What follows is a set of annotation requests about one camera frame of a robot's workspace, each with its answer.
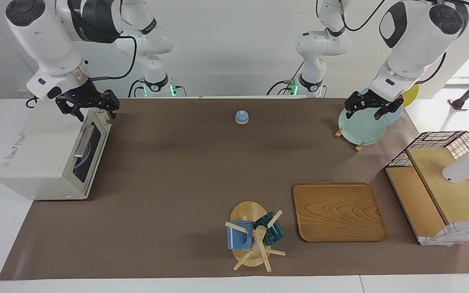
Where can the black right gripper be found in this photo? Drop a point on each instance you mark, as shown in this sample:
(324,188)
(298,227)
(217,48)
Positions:
(77,92)

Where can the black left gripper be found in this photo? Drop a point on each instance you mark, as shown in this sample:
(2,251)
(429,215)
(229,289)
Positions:
(373,99)

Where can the oven door with glass window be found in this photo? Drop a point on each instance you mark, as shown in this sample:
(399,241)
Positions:
(98,142)

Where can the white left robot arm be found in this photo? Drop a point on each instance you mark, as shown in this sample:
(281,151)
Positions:
(413,44)

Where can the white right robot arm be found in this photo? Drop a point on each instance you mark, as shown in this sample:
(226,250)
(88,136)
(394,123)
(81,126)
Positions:
(43,36)

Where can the cream toaster oven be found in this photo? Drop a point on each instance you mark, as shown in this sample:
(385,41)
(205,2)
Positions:
(39,154)

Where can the pale green racked plate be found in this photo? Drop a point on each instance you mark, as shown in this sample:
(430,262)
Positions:
(360,130)

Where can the light blue racked plate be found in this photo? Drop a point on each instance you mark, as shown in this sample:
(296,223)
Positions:
(395,116)

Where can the yellow racked plate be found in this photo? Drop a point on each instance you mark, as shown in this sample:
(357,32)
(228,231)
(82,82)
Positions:
(410,94)

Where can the wooden plate rack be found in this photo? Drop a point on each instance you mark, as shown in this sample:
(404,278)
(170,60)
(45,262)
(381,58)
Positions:
(338,133)

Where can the white cup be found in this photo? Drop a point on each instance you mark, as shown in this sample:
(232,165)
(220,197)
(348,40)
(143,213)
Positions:
(462,169)

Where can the light wooden shelf box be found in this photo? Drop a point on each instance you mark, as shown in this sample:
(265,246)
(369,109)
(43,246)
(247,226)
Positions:
(442,191)

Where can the brown wooden tray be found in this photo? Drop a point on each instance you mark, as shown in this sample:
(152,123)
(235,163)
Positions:
(332,215)

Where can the brown table mat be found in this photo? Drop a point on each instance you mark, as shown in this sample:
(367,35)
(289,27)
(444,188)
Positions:
(177,203)

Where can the white crumpled cloth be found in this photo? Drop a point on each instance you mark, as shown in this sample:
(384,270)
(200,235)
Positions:
(458,234)

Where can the dark green ceramic mug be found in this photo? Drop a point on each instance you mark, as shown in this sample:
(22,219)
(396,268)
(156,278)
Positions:
(276,234)

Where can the wooden mug tree stand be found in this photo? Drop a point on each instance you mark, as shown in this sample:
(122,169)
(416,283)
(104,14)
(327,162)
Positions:
(248,211)

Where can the blue ceramic mug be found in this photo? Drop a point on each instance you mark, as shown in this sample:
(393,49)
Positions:
(238,240)

